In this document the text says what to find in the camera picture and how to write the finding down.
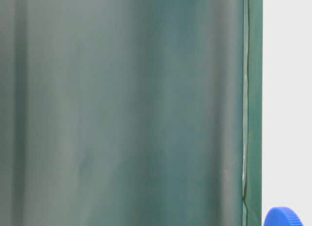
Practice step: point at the blue plastic gear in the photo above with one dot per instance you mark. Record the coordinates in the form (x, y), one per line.
(282, 216)

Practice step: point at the green fabric backdrop curtain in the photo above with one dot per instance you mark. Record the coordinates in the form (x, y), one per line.
(130, 112)

